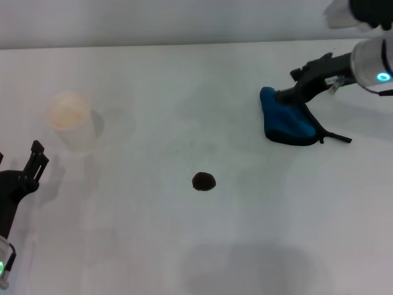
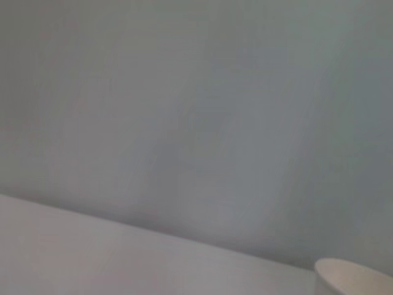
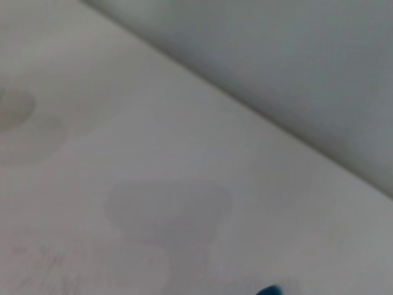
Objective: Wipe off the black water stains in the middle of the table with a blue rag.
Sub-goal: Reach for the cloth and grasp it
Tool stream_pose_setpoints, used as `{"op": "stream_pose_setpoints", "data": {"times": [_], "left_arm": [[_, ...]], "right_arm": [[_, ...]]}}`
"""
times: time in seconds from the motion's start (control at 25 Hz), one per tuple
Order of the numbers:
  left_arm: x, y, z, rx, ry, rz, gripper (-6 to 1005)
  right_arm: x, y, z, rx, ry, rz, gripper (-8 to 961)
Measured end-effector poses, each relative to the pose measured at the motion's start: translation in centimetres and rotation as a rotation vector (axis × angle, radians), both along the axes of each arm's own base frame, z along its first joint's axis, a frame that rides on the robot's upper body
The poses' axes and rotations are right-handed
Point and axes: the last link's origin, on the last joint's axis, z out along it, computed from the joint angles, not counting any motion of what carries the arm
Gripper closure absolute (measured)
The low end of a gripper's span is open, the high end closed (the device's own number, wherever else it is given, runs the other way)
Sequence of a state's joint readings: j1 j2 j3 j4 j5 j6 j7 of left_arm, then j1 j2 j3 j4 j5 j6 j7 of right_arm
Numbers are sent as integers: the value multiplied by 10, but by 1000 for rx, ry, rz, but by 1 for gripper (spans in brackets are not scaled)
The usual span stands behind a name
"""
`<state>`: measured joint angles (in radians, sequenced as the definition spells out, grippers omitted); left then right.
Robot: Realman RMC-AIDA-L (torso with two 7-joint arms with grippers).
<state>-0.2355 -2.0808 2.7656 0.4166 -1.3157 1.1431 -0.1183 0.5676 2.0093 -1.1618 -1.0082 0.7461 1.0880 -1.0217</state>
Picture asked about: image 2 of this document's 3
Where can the white paper cup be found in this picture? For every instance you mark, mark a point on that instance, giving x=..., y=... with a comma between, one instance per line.
x=353, y=278

